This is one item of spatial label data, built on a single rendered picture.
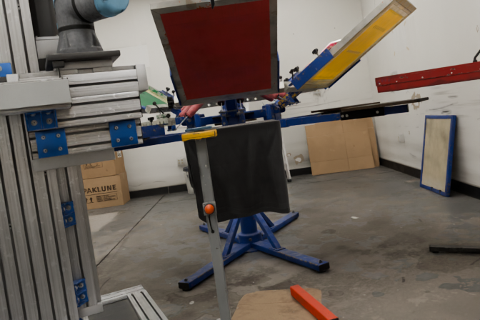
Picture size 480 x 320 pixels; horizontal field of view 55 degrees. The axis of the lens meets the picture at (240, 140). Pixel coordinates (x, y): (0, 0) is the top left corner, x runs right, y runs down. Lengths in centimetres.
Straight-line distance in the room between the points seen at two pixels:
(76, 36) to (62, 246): 73
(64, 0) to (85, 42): 15
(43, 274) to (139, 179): 521
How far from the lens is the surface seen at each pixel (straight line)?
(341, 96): 688
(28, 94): 144
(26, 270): 180
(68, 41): 160
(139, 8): 703
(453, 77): 273
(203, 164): 180
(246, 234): 348
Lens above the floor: 99
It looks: 3 degrees down
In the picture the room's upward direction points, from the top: 8 degrees counter-clockwise
